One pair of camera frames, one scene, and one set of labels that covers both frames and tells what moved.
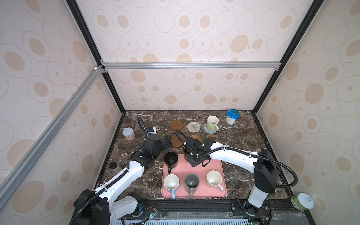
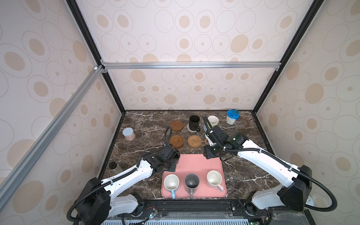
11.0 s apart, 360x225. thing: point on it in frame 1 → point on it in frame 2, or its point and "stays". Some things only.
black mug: x=187 y=154 → x=194 y=123
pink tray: x=183 y=168 stays
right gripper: x=193 y=163 → x=207 y=155
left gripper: x=165 y=145 → x=173 y=168
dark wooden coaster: x=176 y=124 stays
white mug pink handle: x=214 y=178 stays
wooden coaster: x=176 y=141 stays
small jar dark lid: x=114 y=166 stays
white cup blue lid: x=232 y=115 stays
